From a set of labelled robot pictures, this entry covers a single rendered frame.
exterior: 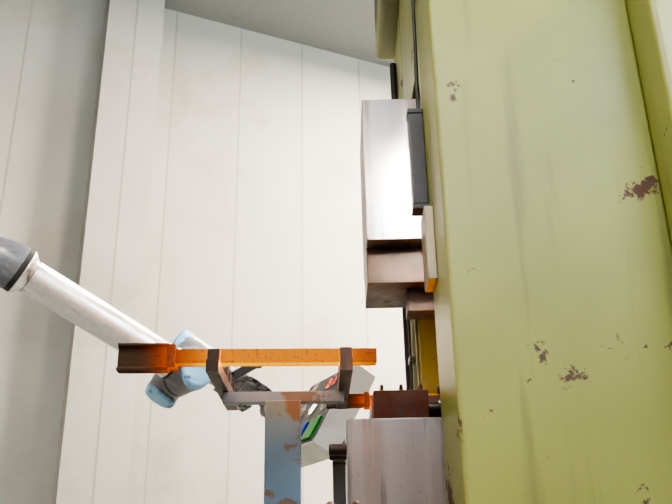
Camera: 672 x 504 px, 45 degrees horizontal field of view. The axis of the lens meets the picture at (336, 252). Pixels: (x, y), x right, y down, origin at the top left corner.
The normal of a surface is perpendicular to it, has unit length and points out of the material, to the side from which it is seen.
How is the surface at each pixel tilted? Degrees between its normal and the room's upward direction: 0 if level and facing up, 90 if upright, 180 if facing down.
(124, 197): 90
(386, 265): 90
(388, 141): 90
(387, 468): 90
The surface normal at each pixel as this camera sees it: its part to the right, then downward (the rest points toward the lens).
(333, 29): 0.02, 0.93
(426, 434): -0.01, -0.37
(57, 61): 0.42, -0.35
